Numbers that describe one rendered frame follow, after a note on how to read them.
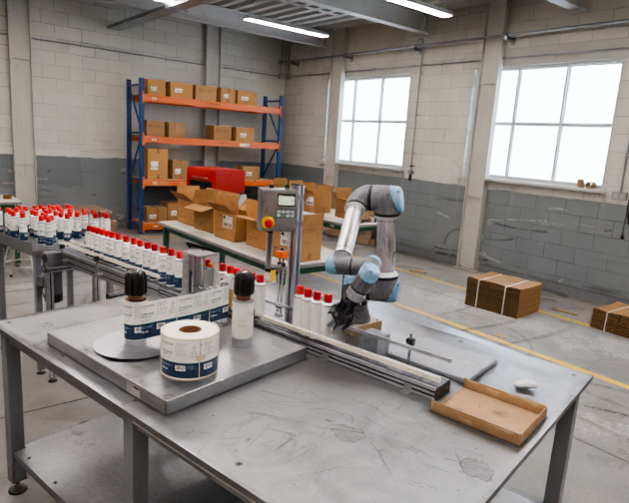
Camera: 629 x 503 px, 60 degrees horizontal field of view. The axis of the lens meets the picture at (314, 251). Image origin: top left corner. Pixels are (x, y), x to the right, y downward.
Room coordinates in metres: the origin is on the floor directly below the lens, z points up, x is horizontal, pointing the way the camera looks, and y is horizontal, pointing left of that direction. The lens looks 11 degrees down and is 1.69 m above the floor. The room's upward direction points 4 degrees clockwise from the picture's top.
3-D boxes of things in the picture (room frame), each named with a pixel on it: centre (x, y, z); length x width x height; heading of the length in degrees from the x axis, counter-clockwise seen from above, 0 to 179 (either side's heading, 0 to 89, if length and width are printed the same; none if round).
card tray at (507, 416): (1.69, -0.62, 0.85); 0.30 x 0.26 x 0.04; 51
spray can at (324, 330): (2.14, -0.07, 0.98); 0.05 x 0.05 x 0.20
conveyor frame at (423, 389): (2.31, 0.15, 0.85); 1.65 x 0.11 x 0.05; 51
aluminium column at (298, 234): (2.45, 0.09, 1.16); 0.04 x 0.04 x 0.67; 51
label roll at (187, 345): (1.79, 0.42, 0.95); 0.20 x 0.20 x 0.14
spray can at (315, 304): (2.16, -0.02, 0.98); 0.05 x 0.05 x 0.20
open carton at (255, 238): (4.56, 0.38, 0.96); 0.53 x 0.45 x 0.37; 131
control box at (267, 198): (2.45, 0.18, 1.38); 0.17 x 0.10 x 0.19; 106
